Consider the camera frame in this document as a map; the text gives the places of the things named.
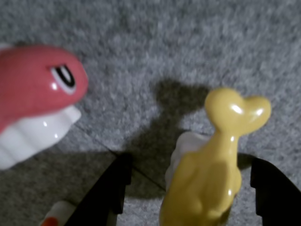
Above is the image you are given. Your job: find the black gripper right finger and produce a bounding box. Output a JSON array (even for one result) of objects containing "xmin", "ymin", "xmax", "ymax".
[{"xmin": 250, "ymin": 157, "xmax": 301, "ymax": 226}]

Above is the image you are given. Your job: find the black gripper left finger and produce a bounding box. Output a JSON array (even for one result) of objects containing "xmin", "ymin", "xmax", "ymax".
[{"xmin": 67, "ymin": 153, "xmax": 133, "ymax": 226}]

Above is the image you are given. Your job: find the orange shrimp sushi toy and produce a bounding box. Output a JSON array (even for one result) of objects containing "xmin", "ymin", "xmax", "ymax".
[{"xmin": 39, "ymin": 200, "xmax": 74, "ymax": 226}]

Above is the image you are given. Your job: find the yellow egg sushi toy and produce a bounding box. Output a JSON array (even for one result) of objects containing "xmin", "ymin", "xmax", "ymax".
[{"xmin": 159, "ymin": 87, "xmax": 272, "ymax": 226}]

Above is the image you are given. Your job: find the pink tuna sushi toy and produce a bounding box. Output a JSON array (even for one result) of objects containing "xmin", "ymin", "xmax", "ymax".
[{"xmin": 0, "ymin": 45, "xmax": 89, "ymax": 170}]

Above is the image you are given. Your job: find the grey felt floor mat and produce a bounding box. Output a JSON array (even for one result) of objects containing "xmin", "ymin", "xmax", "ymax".
[
  {"xmin": 0, "ymin": 124, "xmax": 166, "ymax": 226},
  {"xmin": 0, "ymin": 0, "xmax": 301, "ymax": 226}
]

